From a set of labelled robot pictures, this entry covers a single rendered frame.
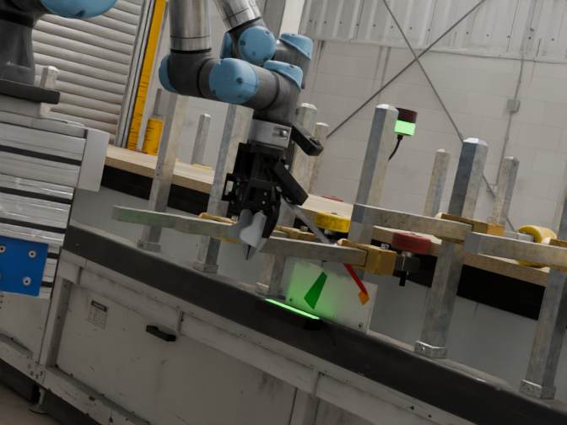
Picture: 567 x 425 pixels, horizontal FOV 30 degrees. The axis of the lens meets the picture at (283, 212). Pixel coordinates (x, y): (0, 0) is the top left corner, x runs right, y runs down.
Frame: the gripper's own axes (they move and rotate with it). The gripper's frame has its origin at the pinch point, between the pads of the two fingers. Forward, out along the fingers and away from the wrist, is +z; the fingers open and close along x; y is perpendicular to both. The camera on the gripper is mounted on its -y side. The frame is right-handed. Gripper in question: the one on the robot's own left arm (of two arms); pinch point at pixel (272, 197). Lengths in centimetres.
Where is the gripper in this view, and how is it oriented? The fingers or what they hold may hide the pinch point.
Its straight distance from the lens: 229.2
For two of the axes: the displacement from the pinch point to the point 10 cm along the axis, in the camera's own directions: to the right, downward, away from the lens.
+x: -4.9, -0.6, -8.7
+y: -8.5, -2.0, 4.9
